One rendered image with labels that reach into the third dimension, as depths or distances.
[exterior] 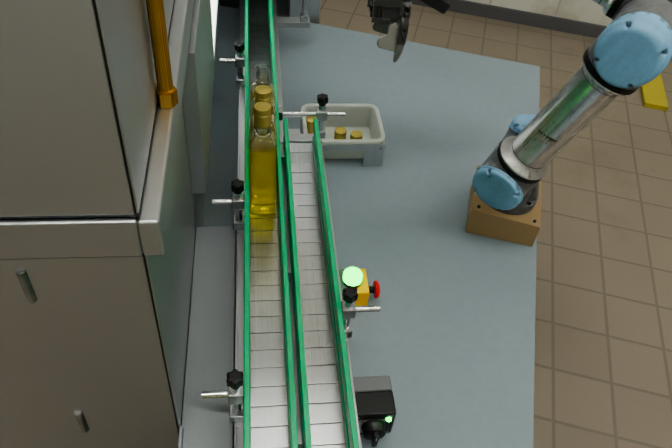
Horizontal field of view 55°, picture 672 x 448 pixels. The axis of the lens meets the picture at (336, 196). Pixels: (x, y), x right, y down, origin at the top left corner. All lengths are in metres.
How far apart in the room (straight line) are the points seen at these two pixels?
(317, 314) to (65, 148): 0.73
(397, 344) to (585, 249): 1.57
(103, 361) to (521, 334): 0.91
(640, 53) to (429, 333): 0.71
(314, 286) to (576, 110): 0.62
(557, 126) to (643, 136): 2.32
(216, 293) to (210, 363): 0.16
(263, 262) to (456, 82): 1.09
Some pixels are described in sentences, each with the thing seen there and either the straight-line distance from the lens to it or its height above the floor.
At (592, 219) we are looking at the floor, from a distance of 3.03.
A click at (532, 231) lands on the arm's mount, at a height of 0.80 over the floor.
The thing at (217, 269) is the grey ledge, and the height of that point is 0.88.
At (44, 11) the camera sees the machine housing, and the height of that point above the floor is 1.65.
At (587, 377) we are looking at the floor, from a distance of 2.49.
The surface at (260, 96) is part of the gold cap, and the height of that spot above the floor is 1.16.
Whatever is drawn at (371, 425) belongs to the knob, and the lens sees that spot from 1.27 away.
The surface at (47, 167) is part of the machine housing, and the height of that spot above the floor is 1.47.
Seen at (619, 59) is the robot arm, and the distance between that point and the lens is 1.22.
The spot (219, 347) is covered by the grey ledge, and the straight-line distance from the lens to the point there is 1.27.
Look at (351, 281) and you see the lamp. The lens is 1.41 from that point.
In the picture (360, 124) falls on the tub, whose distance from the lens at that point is 1.92.
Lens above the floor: 1.94
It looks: 44 degrees down
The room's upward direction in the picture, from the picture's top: 6 degrees clockwise
